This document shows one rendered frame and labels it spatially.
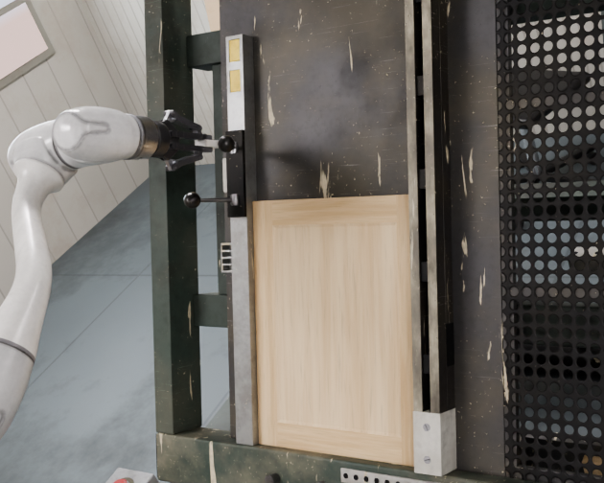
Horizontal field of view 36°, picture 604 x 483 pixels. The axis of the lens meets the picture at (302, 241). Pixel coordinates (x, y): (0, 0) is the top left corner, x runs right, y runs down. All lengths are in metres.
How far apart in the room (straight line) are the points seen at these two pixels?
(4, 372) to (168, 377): 0.84
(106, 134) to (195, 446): 0.87
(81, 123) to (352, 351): 0.75
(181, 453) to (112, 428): 1.86
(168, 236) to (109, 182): 4.05
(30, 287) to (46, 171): 0.31
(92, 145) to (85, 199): 4.41
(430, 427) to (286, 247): 0.53
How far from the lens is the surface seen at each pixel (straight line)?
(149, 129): 1.85
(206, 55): 2.33
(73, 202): 6.09
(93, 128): 1.75
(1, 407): 1.53
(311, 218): 2.05
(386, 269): 1.95
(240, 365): 2.17
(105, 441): 4.12
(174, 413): 2.32
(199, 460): 2.29
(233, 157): 2.14
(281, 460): 2.13
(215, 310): 2.30
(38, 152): 1.85
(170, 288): 2.28
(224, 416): 2.51
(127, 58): 6.32
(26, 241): 1.71
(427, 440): 1.89
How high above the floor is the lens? 2.23
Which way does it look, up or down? 27 degrees down
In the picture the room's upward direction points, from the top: 22 degrees counter-clockwise
